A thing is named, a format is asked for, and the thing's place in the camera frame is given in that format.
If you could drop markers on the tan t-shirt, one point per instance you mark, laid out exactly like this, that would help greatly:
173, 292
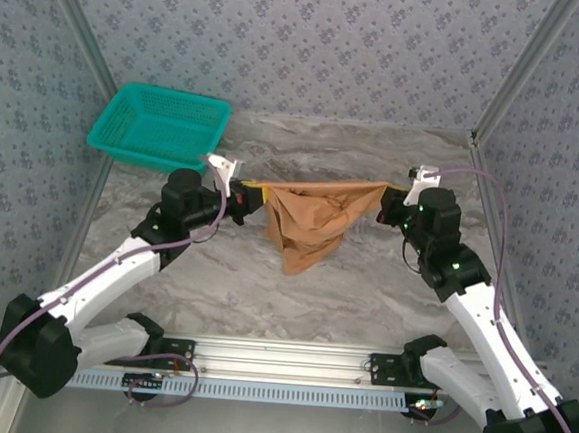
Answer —
308, 228

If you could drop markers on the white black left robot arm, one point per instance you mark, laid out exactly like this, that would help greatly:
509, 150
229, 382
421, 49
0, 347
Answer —
99, 282

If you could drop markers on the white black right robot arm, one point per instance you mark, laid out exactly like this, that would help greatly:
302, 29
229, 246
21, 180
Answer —
486, 332

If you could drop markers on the teal plastic basket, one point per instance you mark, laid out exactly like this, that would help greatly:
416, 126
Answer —
161, 126

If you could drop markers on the small circuit board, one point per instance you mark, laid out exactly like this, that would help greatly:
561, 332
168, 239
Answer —
425, 405

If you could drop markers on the grey metal lower panel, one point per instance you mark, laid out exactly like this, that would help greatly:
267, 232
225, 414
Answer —
272, 431

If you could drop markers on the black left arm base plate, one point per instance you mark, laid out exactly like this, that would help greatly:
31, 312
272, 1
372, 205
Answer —
178, 355

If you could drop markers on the aluminium mounting rail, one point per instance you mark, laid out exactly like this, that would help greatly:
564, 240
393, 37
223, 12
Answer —
278, 358

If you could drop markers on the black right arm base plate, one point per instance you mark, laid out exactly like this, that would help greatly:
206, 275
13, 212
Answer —
382, 372

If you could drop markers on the aluminium frame post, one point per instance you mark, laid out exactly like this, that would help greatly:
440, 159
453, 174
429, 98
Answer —
82, 30
527, 64

